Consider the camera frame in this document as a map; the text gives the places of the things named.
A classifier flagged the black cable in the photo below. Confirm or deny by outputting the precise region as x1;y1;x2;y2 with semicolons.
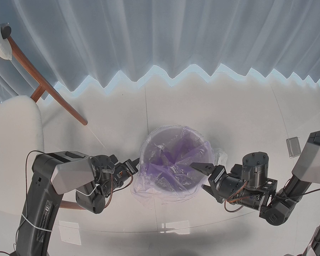
25;150;44;175

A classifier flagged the white trash bin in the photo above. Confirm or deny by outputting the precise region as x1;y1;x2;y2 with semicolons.
139;126;212;197

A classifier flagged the wooden chair with white cushions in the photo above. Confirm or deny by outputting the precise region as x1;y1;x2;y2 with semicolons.
0;7;88;215

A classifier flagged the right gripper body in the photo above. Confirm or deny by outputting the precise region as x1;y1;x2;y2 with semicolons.
207;165;247;204

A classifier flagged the white paper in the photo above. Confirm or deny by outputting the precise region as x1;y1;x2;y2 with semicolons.
213;148;228;167

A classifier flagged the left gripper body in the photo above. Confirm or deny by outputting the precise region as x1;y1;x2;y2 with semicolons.
117;159;138;182

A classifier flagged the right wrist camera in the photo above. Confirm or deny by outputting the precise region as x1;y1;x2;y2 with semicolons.
231;164;246;181

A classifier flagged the purple plastic bag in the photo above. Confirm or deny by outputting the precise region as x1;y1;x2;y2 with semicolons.
130;125;214;207

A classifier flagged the blue-green curtain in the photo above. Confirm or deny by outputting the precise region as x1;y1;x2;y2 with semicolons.
0;0;320;101

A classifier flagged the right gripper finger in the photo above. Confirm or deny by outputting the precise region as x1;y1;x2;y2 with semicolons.
201;184;220;204
189;162;217;176

